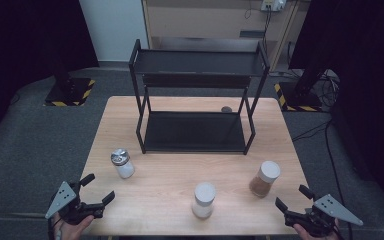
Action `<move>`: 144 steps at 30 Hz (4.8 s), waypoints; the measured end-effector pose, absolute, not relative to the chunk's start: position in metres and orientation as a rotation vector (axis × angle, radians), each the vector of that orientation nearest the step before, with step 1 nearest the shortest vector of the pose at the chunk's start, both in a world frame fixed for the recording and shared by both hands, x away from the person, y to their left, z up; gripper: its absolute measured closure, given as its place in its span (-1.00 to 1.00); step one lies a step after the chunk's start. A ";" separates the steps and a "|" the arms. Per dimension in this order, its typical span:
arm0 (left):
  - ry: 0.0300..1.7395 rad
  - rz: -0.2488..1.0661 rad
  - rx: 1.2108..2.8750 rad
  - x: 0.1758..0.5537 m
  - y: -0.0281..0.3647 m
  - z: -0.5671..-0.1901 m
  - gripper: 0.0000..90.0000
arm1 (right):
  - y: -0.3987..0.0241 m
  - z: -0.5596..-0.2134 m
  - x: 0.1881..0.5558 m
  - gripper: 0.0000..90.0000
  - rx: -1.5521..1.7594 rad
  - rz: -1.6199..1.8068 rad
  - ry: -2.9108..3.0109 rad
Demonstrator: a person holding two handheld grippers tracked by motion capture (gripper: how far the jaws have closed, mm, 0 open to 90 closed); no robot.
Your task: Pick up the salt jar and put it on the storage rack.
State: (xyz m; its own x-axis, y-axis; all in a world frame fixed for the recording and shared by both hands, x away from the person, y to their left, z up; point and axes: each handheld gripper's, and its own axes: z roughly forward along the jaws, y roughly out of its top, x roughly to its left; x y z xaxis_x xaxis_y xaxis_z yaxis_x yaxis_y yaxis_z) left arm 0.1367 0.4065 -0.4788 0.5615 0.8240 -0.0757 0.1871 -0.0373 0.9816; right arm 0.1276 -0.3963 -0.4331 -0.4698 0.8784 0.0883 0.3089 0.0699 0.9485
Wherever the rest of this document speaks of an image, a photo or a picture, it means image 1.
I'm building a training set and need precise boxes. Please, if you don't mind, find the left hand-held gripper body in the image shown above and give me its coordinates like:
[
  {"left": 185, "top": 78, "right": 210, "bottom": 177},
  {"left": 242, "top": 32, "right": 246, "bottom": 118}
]
[{"left": 44, "top": 181, "right": 106, "bottom": 226}]

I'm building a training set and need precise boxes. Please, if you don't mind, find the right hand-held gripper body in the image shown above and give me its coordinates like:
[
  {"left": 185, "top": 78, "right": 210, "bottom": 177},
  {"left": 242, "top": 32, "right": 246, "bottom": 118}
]
[{"left": 284, "top": 193, "right": 365, "bottom": 238}]

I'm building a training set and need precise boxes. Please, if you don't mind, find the white-lid jar of brown powder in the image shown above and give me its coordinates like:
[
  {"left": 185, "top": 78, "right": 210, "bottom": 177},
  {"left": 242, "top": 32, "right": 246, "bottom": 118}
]
[{"left": 248, "top": 160, "right": 282, "bottom": 198}]

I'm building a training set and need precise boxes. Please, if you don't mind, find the silver-lid jar of white powder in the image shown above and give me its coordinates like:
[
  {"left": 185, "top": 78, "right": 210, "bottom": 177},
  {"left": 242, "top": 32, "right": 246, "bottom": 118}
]
[{"left": 110, "top": 148, "right": 136, "bottom": 180}]

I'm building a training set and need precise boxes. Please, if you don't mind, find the black metal two-tier rack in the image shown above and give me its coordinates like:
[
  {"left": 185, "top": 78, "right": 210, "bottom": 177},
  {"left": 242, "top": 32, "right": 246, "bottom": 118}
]
[{"left": 128, "top": 38, "right": 271, "bottom": 156}]

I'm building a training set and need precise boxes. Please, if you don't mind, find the person's left hand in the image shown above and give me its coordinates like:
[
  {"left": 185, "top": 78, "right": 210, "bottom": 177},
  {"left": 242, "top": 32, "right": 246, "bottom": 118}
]
[{"left": 51, "top": 213, "right": 95, "bottom": 240}]

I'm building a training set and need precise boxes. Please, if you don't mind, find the person's right hand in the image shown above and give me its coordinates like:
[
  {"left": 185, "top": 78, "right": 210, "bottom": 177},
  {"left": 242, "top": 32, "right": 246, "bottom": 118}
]
[{"left": 293, "top": 223, "right": 341, "bottom": 240}]

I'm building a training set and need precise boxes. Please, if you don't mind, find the white-lid jar of white powder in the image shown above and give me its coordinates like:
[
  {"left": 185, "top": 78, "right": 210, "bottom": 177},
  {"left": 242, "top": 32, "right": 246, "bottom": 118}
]
[{"left": 191, "top": 181, "right": 217, "bottom": 220}]

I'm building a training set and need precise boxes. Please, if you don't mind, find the black stand with striped base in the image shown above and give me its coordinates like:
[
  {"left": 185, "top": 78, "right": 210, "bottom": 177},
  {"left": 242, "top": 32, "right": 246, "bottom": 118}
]
[
  {"left": 273, "top": 66, "right": 324, "bottom": 113},
  {"left": 42, "top": 49, "right": 97, "bottom": 108}
]

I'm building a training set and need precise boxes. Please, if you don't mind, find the black curtain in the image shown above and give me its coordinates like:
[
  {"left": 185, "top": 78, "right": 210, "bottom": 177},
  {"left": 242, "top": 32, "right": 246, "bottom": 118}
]
[
  {"left": 289, "top": 0, "right": 384, "bottom": 216},
  {"left": 0, "top": 0, "right": 100, "bottom": 149}
]

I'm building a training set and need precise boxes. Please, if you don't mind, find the white panel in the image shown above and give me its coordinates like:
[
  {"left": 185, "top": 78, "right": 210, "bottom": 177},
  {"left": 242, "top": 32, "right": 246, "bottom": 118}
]
[{"left": 78, "top": 0, "right": 150, "bottom": 63}]

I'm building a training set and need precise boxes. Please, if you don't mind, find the dark grey flat object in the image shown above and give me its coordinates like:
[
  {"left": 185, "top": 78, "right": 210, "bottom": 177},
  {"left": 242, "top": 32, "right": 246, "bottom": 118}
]
[{"left": 239, "top": 30, "right": 266, "bottom": 39}]

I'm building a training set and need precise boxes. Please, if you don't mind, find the white power strip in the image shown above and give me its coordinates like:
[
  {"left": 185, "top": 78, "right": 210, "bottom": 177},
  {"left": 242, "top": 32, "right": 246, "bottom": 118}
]
[{"left": 260, "top": 0, "right": 287, "bottom": 13}]

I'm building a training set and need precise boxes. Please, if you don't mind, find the long black floor cable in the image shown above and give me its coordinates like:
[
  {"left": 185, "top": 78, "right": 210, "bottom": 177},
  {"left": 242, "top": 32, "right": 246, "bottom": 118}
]
[{"left": 291, "top": 119, "right": 355, "bottom": 240}]

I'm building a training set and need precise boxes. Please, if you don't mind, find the tangled black cable bundle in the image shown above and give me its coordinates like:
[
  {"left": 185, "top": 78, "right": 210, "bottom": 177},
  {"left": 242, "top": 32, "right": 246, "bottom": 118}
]
[{"left": 315, "top": 70, "right": 342, "bottom": 108}]

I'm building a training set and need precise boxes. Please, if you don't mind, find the black power strip cable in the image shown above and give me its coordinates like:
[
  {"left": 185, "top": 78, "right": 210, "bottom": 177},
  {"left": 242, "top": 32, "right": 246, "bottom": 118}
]
[{"left": 261, "top": 9, "right": 273, "bottom": 54}]

